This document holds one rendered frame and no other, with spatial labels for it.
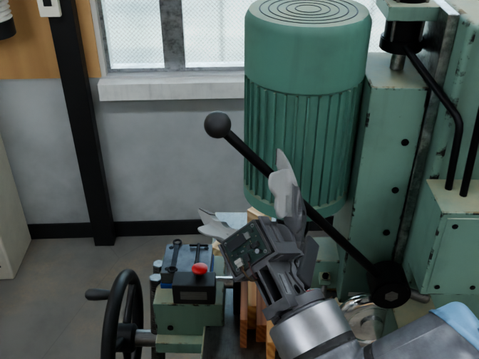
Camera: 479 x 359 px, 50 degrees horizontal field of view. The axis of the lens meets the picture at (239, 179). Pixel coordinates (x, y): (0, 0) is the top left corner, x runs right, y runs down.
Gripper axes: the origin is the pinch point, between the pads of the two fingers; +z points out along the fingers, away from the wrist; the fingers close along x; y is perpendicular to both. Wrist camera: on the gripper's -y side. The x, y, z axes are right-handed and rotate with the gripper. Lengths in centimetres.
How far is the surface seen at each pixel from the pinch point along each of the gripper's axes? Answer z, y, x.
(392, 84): 1.2, -8.3, -23.3
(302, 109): 3.5, -1.9, -12.4
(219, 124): 3.4, 9.2, -5.3
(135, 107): 103, -99, 75
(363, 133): -1.5, -10.3, -16.1
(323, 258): -10.3, -26.7, 5.0
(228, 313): -9.1, -28.4, 29.2
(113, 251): 66, -122, 136
